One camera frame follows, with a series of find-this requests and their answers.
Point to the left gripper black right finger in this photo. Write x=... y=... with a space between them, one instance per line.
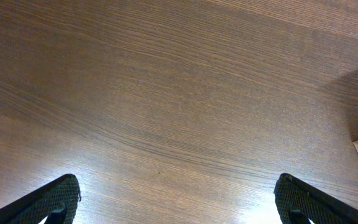
x=299 y=202

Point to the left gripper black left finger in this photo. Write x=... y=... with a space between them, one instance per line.
x=55 y=202

